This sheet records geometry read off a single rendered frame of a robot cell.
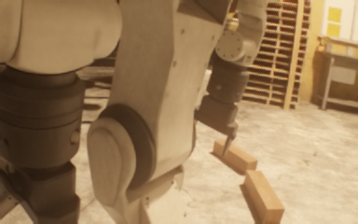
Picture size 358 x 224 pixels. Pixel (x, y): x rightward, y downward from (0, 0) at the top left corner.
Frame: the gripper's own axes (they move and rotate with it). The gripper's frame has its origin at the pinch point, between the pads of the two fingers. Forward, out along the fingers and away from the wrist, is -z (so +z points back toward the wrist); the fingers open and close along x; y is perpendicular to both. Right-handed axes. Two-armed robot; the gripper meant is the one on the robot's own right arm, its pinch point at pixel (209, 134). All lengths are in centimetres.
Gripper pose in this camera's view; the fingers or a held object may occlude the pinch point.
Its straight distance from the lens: 62.9
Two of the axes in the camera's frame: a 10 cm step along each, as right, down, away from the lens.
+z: 2.6, -8.9, -3.6
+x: -7.8, -4.2, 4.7
